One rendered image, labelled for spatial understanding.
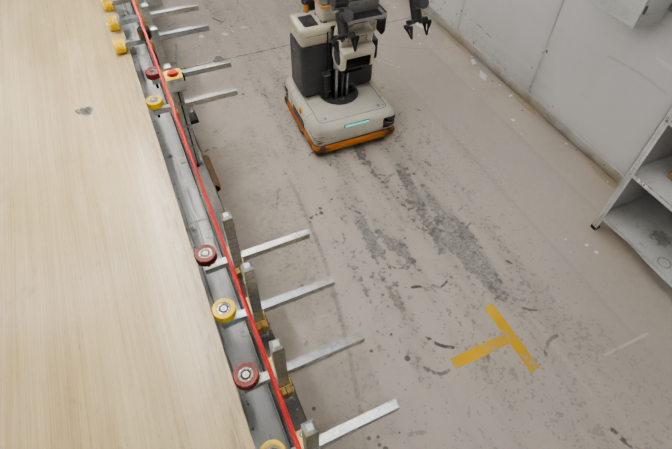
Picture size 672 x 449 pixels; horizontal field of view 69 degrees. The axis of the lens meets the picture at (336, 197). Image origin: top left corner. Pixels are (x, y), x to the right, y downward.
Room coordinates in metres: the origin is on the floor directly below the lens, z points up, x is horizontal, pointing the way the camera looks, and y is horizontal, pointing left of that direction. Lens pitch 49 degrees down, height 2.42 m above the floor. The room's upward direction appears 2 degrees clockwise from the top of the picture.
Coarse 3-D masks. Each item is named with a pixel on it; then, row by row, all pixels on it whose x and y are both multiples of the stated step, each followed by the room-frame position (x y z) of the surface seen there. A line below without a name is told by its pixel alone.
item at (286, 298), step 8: (320, 280) 0.97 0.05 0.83; (328, 280) 0.97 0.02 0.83; (304, 288) 0.94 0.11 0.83; (312, 288) 0.94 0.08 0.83; (320, 288) 0.94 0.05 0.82; (280, 296) 0.90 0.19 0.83; (288, 296) 0.90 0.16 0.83; (296, 296) 0.90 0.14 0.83; (304, 296) 0.91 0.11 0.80; (264, 304) 0.86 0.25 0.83; (272, 304) 0.87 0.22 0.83; (280, 304) 0.87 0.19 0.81; (240, 312) 0.83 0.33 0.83; (264, 312) 0.85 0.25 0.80; (232, 320) 0.80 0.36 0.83; (240, 320) 0.81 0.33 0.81; (224, 328) 0.78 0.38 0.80
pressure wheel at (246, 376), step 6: (240, 366) 0.60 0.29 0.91; (246, 366) 0.60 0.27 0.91; (252, 366) 0.60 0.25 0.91; (234, 372) 0.58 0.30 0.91; (240, 372) 0.58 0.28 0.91; (246, 372) 0.58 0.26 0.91; (252, 372) 0.58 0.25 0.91; (258, 372) 0.58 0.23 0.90; (234, 378) 0.56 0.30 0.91; (240, 378) 0.56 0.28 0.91; (246, 378) 0.56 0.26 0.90; (252, 378) 0.56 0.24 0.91; (258, 378) 0.57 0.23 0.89; (240, 384) 0.54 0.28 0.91; (246, 384) 0.55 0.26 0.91; (252, 384) 0.55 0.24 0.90; (246, 390) 0.54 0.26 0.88
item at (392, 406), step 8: (392, 400) 0.54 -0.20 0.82; (376, 408) 0.51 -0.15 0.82; (384, 408) 0.51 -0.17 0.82; (392, 408) 0.51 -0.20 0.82; (360, 416) 0.49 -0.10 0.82; (368, 416) 0.49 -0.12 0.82; (376, 416) 0.49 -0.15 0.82; (384, 416) 0.50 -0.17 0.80; (344, 424) 0.46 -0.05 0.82; (352, 424) 0.46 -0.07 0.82; (360, 424) 0.46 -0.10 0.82; (368, 424) 0.47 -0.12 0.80; (328, 432) 0.44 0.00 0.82; (336, 432) 0.44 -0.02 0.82; (344, 432) 0.44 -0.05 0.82; (352, 432) 0.45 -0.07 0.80; (320, 440) 0.41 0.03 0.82; (328, 440) 0.41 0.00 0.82
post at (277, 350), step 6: (270, 342) 0.59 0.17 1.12; (276, 342) 0.59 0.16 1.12; (270, 348) 0.58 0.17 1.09; (276, 348) 0.57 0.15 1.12; (282, 348) 0.58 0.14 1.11; (276, 354) 0.57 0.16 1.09; (282, 354) 0.57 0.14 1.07; (276, 360) 0.57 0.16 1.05; (282, 360) 0.57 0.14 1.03; (276, 366) 0.56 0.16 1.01; (282, 366) 0.57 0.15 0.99; (276, 372) 0.56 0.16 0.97; (282, 372) 0.57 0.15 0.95; (276, 378) 0.58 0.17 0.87; (282, 378) 0.57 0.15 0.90; (288, 378) 0.58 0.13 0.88; (282, 384) 0.57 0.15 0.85
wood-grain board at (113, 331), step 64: (0, 0) 2.88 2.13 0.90; (64, 0) 2.90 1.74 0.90; (0, 64) 2.20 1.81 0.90; (64, 64) 2.21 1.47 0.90; (128, 64) 2.23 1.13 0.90; (0, 128) 1.69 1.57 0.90; (64, 128) 1.70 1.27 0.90; (128, 128) 1.72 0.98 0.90; (0, 192) 1.30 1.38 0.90; (64, 192) 1.31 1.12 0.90; (128, 192) 1.32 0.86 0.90; (0, 256) 0.99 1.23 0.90; (64, 256) 1.00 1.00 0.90; (128, 256) 1.01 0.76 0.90; (192, 256) 1.01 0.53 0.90; (0, 320) 0.74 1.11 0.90; (64, 320) 0.74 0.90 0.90; (128, 320) 0.75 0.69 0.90; (192, 320) 0.76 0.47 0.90; (0, 384) 0.53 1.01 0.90; (64, 384) 0.53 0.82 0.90; (128, 384) 0.54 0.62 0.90; (192, 384) 0.54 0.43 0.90; (0, 448) 0.35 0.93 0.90; (64, 448) 0.35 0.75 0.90; (128, 448) 0.36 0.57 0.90; (192, 448) 0.36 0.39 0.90
